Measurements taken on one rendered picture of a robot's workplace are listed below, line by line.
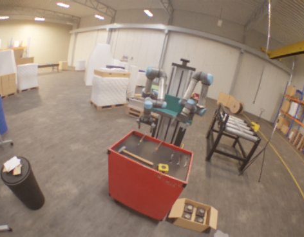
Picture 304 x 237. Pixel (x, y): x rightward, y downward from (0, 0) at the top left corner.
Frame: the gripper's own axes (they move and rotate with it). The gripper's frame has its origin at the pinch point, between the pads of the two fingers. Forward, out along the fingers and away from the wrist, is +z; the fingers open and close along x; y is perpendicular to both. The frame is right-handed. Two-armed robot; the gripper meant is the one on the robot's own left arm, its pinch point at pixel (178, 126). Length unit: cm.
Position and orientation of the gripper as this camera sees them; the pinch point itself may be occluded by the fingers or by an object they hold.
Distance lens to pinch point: 137.7
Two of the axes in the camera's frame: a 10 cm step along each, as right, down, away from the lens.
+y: -3.5, -1.1, -9.3
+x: 8.1, 4.7, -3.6
